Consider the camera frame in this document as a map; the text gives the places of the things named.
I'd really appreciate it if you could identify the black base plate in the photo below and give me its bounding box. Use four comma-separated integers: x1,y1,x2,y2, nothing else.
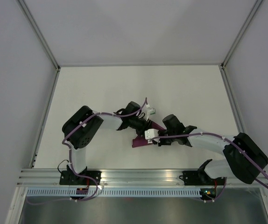
179,170,225,186
59,170,101,186

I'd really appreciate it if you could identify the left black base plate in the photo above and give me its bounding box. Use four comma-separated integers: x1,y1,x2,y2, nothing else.
59,170,101,186

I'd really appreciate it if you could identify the white slotted cable duct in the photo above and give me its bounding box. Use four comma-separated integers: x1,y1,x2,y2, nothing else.
27,187,201,197

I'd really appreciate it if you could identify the rear aluminium frame bar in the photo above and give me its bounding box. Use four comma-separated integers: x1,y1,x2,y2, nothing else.
58,62,223,68

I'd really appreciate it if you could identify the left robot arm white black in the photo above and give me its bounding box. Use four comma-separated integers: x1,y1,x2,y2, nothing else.
62,100,152,185

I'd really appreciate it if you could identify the aluminium frame post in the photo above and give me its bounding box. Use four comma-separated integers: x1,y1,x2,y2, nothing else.
220,0,264,70
16,0,60,71

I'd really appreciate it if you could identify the purple cloth napkin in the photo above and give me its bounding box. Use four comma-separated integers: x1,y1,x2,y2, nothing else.
132,121,165,148

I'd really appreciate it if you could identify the right aluminium frame post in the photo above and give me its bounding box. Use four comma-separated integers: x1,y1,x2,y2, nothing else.
220,0,264,70

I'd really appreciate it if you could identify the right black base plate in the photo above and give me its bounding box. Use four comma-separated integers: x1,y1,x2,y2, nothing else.
179,170,225,186

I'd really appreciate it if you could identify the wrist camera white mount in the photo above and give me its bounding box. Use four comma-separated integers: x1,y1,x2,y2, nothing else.
146,104,156,120
144,128,160,144

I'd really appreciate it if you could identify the left aluminium frame post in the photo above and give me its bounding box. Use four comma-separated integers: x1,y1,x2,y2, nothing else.
16,0,60,71

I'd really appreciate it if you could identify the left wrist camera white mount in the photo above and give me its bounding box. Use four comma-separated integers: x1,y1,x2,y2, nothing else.
146,104,156,120

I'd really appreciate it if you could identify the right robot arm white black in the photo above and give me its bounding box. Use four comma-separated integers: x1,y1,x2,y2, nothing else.
158,114,268,184

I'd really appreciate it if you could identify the aluminium mounting rail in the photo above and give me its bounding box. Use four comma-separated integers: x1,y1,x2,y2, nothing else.
17,169,268,189

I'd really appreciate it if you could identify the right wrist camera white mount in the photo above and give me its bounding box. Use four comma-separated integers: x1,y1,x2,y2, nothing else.
144,128,160,144

